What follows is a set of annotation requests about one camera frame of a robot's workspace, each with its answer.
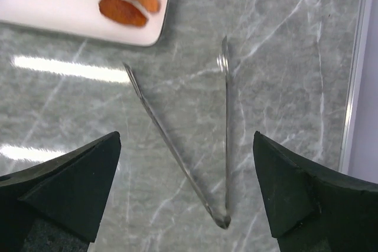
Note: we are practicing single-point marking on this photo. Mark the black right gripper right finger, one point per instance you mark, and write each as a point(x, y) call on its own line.
point(311, 207)

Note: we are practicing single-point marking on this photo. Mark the brown glazed meat slice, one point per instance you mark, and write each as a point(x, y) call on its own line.
point(122, 12)

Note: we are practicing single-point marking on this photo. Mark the white rectangular plate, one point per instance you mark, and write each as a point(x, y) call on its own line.
point(82, 17)

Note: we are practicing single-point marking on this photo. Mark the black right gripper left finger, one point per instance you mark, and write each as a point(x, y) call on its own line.
point(58, 205)

